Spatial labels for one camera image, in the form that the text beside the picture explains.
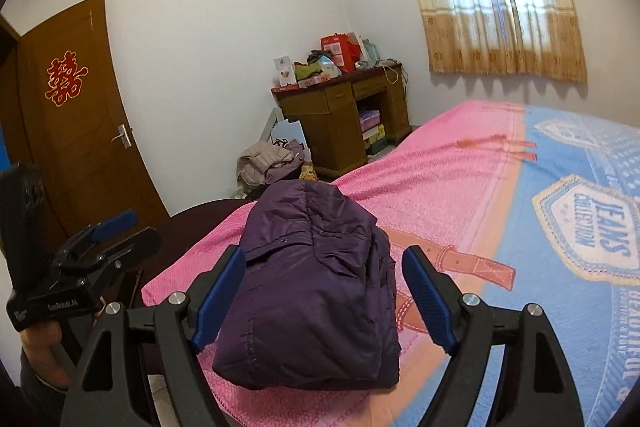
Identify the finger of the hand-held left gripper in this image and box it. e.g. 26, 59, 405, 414
60, 208, 141, 259
94, 226, 162, 289

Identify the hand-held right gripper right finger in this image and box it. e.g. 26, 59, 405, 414
401, 245, 586, 427

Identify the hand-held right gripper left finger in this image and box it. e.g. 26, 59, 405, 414
60, 244, 247, 427

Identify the purple quilted jacket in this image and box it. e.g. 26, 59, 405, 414
212, 179, 402, 390

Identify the person's left forearm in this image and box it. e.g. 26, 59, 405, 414
17, 354, 76, 427

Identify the pile of clothes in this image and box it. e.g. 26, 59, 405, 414
236, 139, 307, 185

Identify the person's left hand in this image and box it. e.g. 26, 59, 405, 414
21, 323, 70, 387

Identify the dark bed footboard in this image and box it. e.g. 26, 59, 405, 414
107, 198, 256, 308

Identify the brown wooden door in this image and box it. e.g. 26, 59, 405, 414
0, 0, 171, 258

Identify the pink and blue printed blanket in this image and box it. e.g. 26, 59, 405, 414
141, 99, 640, 427

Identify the red paper door decoration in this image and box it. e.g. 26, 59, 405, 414
46, 51, 90, 108

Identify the white paper bag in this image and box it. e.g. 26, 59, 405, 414
270, 117, 306, 158

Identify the brown wooden desk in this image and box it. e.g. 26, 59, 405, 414
271, 61, 413, 180

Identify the white card box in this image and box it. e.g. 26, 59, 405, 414
272, 55, 296, 88

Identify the red gift box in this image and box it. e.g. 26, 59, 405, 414
320, 34, 362, 74

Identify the white cable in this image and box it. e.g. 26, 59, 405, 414
377, 59, 401, 84

